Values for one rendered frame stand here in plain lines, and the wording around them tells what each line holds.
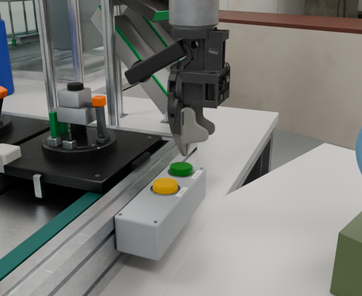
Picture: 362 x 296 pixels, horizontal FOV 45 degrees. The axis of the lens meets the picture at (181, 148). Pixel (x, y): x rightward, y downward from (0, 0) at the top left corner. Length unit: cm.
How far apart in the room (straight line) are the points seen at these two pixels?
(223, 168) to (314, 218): 27
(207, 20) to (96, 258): 37
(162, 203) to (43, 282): 22
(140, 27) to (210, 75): 51
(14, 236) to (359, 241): 49
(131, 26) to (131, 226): 63
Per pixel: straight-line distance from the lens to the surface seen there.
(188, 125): 71
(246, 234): 79
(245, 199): 90
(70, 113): 83
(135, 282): 68
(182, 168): 75
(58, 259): 56
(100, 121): 81
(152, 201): 67
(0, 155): 83
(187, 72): 67
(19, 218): 76
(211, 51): 67
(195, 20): 65
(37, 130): 99
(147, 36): 113
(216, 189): 93
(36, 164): 81
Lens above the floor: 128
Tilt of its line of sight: 21 degrees down
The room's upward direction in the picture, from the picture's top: straight up
